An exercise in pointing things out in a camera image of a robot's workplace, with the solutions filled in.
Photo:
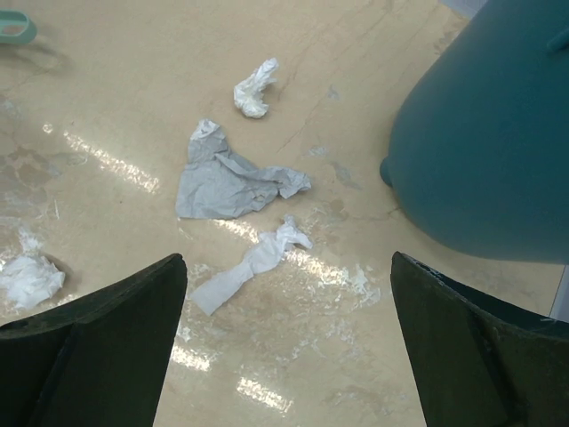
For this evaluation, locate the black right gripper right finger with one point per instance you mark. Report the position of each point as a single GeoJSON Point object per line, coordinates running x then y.
{"type": "Point", "coordinates": [476, 359]}

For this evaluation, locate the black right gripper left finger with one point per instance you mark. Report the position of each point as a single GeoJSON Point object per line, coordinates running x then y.
{"type": "Point", "coordinates": [100, 360]}

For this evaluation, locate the white paper wad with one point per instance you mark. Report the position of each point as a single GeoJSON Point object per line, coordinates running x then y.
{"type": "Point", "coordinates": [30, 279]}

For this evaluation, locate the white twisted paper strip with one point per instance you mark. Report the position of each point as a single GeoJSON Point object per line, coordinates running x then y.
{"type": "Point", "coordinates": [263, 257]}

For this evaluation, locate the grey paper sheet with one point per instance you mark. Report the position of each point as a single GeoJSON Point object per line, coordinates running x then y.
{"type": "Point", "coordinates": [217, 183]}

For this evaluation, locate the white tissue ball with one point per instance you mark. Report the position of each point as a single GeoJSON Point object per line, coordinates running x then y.
{"type": "Point", "coordinates": [248, 94]}

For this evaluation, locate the green plastic dustpan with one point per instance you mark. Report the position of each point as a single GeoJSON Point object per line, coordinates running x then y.
{"type": "Point", "coordinates": [16, 28]}

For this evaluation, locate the teal plastic trash bin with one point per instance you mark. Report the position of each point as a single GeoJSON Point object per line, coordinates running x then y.
{"type": "Point", "coordinates": [478, 152]}

